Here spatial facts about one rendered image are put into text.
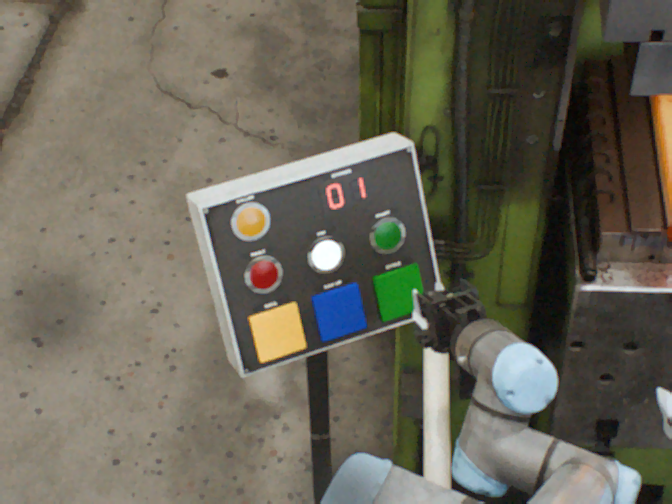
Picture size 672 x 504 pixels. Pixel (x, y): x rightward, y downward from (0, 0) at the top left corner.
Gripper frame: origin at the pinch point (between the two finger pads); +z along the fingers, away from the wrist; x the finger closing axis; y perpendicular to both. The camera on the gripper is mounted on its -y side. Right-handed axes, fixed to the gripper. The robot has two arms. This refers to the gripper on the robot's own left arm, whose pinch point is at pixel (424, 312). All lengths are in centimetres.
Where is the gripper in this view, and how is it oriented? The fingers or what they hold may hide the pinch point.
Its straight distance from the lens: 198.6
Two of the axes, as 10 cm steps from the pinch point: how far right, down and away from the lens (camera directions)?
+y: -2.1, -9.2, -3.4
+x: -9.3, 2.9, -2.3
